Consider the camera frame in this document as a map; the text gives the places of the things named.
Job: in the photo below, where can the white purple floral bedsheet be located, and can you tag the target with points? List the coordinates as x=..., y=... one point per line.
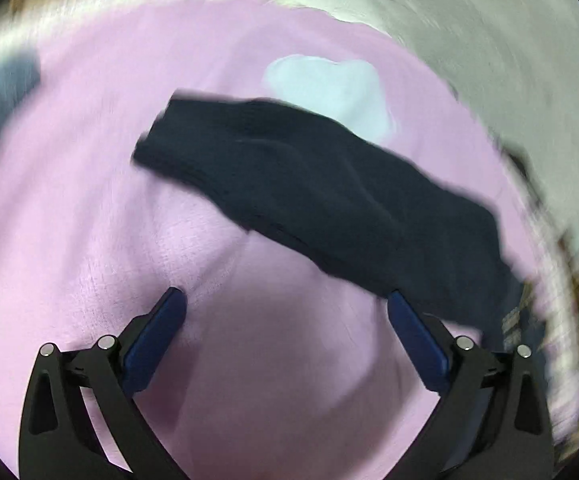
x=564, y=340

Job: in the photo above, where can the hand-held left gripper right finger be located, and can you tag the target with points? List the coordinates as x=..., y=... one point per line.
x=416, y=339

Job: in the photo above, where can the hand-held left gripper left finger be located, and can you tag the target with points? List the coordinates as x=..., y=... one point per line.
x=155, y=339

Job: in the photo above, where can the dark navy knit garment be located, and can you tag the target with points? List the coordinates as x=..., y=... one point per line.
x=319, y=190

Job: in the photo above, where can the white lace curtain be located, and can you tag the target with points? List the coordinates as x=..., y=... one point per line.
x=494, y=35

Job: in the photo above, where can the pink blanket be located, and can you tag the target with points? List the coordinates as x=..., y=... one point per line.
x=94, y=210

